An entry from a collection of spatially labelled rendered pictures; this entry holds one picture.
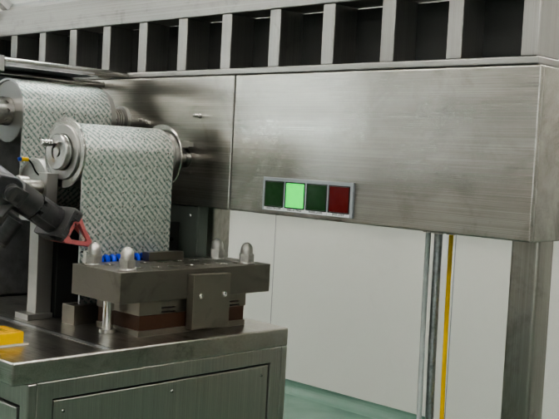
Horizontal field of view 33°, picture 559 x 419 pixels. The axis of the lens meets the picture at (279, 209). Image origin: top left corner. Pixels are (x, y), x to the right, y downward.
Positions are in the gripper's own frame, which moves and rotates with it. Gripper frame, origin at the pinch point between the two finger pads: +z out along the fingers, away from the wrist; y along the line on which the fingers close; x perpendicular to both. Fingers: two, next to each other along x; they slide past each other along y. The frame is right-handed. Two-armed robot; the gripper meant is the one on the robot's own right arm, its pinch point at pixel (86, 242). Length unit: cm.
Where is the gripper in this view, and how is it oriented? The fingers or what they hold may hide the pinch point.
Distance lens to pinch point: 199.9
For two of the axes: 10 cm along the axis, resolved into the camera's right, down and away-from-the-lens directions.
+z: 5.8, 5.0, 6.4
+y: 7.1, 0.7, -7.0
